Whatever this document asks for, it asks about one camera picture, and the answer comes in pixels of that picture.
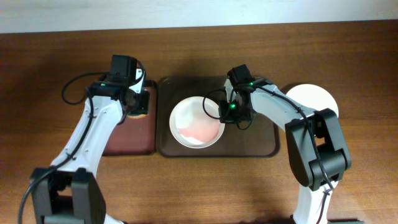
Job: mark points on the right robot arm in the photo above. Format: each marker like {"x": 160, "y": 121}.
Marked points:
{"x": 318, "y": 154}

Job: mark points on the small black red tray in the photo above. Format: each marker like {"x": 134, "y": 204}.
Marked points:
{"x": 136, "y": 137}

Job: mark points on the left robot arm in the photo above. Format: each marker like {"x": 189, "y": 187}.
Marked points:
{"x": 67, "y": 191}

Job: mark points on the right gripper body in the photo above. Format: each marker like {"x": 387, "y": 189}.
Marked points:
{"x": 233, "y": 112}

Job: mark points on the white plate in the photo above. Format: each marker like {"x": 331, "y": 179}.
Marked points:
{"x": 313, "y": 96}
{"x": 193, "y": 122}

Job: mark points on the green orange sponge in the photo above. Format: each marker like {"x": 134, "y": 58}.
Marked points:
{"x": 136, "y": 116}

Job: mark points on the dark brown serving tray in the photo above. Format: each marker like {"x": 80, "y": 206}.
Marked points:
{"x": 261, "y": 139}

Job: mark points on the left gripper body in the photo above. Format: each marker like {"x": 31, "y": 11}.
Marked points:
{"x": 143, "y": 105}

